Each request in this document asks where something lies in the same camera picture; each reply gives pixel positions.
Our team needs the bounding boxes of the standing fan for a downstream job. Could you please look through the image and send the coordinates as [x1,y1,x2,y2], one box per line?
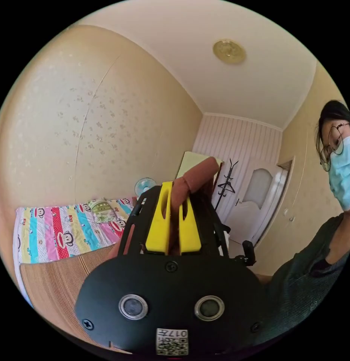
[134,177,157,200]

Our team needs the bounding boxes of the round golden ceiling lamp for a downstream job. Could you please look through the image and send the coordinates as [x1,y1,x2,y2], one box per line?
[212,39,247,65]

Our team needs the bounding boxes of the green floral pillow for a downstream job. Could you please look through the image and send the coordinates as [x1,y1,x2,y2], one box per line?
[87,198,118,224]

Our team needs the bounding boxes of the black coat rack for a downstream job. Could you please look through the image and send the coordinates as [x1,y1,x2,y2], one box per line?
[214,158,240,212]

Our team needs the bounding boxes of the brown pants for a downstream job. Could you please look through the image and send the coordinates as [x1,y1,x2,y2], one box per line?
[107,156,223,259]

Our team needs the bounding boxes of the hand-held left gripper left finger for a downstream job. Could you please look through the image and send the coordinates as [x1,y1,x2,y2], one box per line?
[145,181,174,253]

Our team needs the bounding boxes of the person's body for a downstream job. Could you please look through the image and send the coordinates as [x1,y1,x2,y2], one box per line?
[255,100,350,349]

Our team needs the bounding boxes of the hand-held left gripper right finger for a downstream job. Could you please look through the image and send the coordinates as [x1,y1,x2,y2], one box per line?
[178,196,203,253]

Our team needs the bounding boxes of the bed with colourful cartoon sheet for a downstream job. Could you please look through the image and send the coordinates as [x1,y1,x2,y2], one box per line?
[12,196,141,355]

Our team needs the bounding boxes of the white door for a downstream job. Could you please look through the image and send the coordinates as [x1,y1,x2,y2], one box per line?
[224,161,291,249]

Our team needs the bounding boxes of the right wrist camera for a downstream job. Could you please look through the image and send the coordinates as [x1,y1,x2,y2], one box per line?
[242,240,256,266]

